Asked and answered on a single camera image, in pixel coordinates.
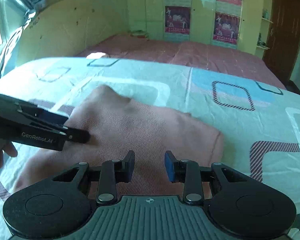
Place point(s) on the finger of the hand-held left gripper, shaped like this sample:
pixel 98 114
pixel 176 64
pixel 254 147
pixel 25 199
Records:
pixel 35 110
pixel 76 136

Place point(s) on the light blue patterned blanket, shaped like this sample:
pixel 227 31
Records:
pixel 240 120

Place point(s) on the cream corner shelf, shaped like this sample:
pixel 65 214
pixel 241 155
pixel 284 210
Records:
pixel 265 20

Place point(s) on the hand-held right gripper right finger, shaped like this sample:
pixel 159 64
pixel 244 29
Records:
pixel 168 166

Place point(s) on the brown wooden door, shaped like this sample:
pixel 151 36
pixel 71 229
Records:
pixel 285 30

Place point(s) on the pink shirt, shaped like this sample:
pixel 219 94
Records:
pixel 145 130

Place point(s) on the pink bed sheet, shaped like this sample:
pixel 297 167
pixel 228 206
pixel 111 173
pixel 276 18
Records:
pixel 190 52

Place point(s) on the stack of books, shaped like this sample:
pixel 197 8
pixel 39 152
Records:
pixel 138 33

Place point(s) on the green bottle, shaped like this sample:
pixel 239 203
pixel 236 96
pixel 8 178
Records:
pixel 265 13

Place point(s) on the cream wardrobe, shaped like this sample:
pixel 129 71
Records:
pixel 202 7

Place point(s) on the grey curtain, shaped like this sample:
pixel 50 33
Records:
pixel 17 17

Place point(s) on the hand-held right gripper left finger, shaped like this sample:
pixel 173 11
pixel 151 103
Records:
pixel 130 166

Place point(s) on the person's left hand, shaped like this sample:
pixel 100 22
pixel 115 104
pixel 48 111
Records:
pixel 10 151

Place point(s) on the cream arched headboard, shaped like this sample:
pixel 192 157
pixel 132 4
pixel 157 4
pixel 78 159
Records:
pixel 70 27

